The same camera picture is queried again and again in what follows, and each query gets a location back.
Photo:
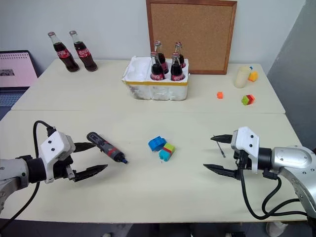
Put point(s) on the white foam bottle box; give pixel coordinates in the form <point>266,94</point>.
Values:
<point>158,90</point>

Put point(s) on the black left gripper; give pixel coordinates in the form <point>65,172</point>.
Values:
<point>60,170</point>

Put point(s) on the wooden framed cork board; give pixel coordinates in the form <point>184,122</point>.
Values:
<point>191,34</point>

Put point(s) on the cream plastic cup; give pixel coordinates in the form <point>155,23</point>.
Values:
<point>242,77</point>

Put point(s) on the green red cyan brick block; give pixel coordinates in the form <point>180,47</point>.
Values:
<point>167,151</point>

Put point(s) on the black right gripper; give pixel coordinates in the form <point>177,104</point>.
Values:
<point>243,160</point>

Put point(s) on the small orange toy brick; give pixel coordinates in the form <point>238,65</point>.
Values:
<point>220,95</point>

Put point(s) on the white shoe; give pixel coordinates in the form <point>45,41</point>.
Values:
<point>276,228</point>

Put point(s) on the grey red electric screwdriver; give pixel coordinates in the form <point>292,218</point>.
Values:
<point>106,148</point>

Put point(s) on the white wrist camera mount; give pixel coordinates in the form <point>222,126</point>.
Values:
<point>54,145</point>
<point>247,143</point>

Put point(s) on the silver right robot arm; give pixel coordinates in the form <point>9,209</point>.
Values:
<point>292,158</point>

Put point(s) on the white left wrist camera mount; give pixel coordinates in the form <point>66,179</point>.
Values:
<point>54,145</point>

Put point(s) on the glass cola bottle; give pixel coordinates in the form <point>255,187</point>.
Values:
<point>180,58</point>
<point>161,57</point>
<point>157,70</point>
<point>176,71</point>
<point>64,55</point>
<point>85,54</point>

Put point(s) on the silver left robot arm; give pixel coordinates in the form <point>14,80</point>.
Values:
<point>14,170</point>

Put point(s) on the orange yellow brick block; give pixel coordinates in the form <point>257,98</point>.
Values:
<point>253,76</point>

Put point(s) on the blue toy brick block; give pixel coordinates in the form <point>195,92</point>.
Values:
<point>156,144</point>

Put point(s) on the open laptop with pink screen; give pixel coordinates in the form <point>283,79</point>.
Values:
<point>14,71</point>

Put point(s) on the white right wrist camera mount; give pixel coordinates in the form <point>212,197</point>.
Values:
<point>247,143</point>

